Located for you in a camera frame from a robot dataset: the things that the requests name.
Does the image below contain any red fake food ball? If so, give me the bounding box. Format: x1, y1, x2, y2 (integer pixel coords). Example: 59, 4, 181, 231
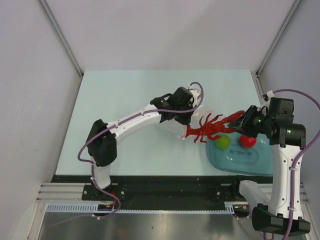
239, 135, 257, 149

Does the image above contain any clear zip top bag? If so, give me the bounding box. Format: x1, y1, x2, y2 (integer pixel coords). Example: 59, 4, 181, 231
159, 103, 216, 141

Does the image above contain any green fake food ball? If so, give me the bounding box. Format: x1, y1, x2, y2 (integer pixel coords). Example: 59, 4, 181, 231
214, 134, 231, 150

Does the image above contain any red fake lobster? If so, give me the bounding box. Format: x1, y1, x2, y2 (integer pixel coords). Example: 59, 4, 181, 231
184, 110, 245, 144

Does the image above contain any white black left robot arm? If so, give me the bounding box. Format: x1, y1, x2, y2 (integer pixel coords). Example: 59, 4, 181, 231
86, 85, 202, 200

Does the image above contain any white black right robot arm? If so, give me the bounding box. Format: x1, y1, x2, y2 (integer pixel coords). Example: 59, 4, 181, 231
228, 98, 311, 239

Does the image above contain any teal translucent plastic container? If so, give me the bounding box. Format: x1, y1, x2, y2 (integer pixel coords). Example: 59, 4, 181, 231
206, 132, 274, 177

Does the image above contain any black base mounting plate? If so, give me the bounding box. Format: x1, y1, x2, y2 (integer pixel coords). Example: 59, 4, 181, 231
49, 174, 276, 203

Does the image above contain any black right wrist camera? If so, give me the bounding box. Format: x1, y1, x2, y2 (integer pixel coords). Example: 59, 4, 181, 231
262, 91, 294, 124

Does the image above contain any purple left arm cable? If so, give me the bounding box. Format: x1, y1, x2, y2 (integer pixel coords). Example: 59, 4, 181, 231
48, 81, 205, 226

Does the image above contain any right aluminium corner post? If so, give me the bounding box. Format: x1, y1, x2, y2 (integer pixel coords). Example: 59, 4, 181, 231
255, 0, 305, 77

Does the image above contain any aluminium corner post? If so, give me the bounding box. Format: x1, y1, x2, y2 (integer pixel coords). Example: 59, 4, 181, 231
255, 0, 305, 77
36, 0, 84, 79

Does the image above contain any aluminium front frame rail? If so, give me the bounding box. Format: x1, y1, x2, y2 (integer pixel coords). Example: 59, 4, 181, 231
36, 183, 308, 203

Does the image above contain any left aluminium corner post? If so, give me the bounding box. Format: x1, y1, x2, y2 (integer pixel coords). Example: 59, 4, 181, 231
36, 0, 84, 79

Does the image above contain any white slotted cable duct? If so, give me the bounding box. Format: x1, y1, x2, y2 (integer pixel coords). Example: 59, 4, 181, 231
46, 203, 115, 213

